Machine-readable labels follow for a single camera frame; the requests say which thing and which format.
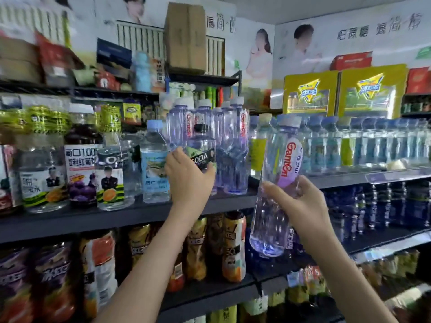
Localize person's right hand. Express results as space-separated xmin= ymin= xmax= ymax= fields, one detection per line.
xmin=262 ymin=175 xmax=333 ymax=247

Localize person's left hand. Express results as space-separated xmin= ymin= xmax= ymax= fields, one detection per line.
xmin=164 ymin=146 xmax=216 ymax=218

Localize clear black-capped soda bottle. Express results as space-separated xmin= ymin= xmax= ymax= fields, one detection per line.
xmin=186 ymin=124 xmax=217 ymax=195

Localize person's right forearm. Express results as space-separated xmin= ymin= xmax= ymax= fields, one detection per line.
xmin=303 ymin=225 xmax=400 ymax=323

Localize person's left forearm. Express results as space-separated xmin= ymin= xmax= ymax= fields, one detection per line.
xmin=92 ymin=198 xmax=202 ymax=323

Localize blue-label water bottle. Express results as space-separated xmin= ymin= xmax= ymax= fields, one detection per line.
xmin=140 ymin=120 xmax=171 ymax=204

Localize yellow-green label bottle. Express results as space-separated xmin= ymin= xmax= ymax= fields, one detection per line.
xmin=249 ymin=113 xmax=274 ymax=181

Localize grey metal shelf unit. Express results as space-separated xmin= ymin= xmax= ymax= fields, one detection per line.
xmin=249 ymin=92 xmax=431 ymax=323

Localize clear bottle orange-slice label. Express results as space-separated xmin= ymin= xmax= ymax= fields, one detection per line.
xmin=96 ymin=131 xmax=136 ymax=211

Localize green and red small bottles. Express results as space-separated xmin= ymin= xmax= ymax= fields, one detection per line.
xmin=201 ymin=86 xmax=225 ymax=109

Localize orange black-label drink bottle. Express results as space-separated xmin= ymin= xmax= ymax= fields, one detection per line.
xmin=222 ymin=211 xmax=247 ymax=284

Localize yellow-label drink bottle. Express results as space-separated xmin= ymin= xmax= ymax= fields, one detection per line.
xmin=127 ymin=224 xmax=153 ymax=268
xmin=206 ymin=213 xmax=225 ymax=277
xmin=185 ymin=216 xmax=208 ymax=282

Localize light blue bottle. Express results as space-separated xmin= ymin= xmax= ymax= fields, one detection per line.
xmin=132 ymin=51 xmax=153 ymax=93

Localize dark grape juice bottle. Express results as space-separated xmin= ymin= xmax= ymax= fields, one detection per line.
xmin=64 ymin=103 xmax=103 ymax=209

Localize black metal shelf unit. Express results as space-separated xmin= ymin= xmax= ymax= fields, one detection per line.
xmin=0 ymin=70 xmax=270 ymax=323

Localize row of blue-capped water bottles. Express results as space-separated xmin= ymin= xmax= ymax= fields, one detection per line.
xmin=299 ymin=115 xmax=431 ymax=175

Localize small yellow display carton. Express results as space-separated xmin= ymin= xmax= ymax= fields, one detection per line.
xmin=282 ymin=71 xmax=339 ymax=117

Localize row of dark blue bottles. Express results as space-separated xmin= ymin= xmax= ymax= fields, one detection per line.
xmin=323 ymin=181 xmax=431 ymax=241

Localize tall brown cardboard box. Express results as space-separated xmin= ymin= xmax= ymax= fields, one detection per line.
xmin=164 ymin=2 xmax=207 ymax=74

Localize dark blue box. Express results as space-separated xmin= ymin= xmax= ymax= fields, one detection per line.
xmin=96 ymin=38 xmax=133 ymax=70

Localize row of green-yellow bottles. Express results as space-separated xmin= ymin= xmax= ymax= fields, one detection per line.
xmin=183 ymin=270 xmax=310 ymax=323

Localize red-label drink bottle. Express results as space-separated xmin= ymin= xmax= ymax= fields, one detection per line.
xmin=166 ymin=251 xmax=186 ymax=294

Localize large yellow display carton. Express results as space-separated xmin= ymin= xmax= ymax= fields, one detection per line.
xmin=337 ymin=64 xmax=409 ymax=119

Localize clear bottle lemon label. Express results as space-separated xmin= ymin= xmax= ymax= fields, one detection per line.
xmin=18 ymin=129 xmax=70 ymax=214

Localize white orange-label drink bottle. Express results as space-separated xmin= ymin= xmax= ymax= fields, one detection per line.
xmin=80 ymin=231 xmax=119 ymax=318

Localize row of blurred green bottles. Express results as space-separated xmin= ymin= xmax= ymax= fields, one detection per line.
xmin=358 ymin=249 xmax=421 ymax=286

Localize row of yellow-black striped bottles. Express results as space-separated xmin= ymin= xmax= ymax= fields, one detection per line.
xmin=0 ymin=103 xmax=122 ymax=135

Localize flat red carton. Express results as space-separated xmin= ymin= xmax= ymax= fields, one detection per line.
xmin=330 ymin=52 xmax=373 ymax=72

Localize red snack packet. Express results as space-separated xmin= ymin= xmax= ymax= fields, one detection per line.
xmin=35 ymin=31 xmax=85 ymax=88

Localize purple-label drink bottle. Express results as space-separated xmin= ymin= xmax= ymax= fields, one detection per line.
xmin=34 ymin=241 xmax=77 ymax=323
xmin=0 ymin=246 xmax=35 ymax=323

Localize brown cardboard boxes stack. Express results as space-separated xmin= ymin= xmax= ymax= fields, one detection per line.
xmin=0 ymin=36 xmax=42 ymax=84

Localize white wall radiator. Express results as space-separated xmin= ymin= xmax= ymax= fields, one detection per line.
xmin=116 ymin=20 xmax=225 ymax=76

